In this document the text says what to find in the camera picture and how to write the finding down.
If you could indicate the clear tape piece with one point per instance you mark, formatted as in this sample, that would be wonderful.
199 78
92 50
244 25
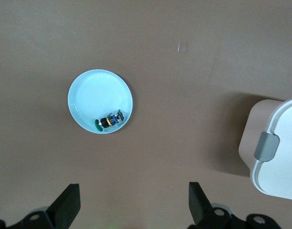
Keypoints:
182 46

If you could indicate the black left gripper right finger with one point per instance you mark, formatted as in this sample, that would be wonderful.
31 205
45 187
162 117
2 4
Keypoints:
200 207

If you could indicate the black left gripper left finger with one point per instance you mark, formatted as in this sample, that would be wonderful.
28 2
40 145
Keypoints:
64 205

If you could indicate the white lidded lunch box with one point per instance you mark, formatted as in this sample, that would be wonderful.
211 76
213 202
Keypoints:
284 155

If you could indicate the blue green push switch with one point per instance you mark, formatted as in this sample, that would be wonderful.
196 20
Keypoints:
110 121

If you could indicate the light blue round plate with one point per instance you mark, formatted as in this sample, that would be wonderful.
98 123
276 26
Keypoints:
95 95

